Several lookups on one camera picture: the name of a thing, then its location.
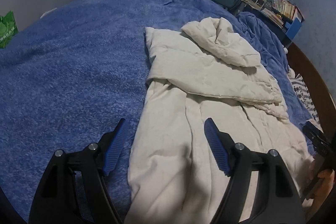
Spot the cream hooded puffer jacket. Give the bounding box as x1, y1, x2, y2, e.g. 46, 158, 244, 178
125, 18, 312, 223

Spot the person's right hand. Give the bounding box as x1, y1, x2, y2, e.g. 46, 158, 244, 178
306, 169, 335, 220

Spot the striped black white pillow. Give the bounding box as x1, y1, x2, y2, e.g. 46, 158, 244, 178
288, 68, 321, 126

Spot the brown wooden headboard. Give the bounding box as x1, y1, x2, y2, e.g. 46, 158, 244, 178
287, 43, 336, 138

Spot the blue fleece blanket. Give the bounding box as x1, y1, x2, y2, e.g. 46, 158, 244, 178
1, 0, 310, 219

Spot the blue bookshelf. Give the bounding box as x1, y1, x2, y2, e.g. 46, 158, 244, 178
242, 2, 304, 48

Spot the row of books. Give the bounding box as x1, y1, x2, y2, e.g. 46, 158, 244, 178
272, 0, 296, 20

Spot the green bag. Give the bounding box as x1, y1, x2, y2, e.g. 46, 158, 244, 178
0, 11, 18, 48

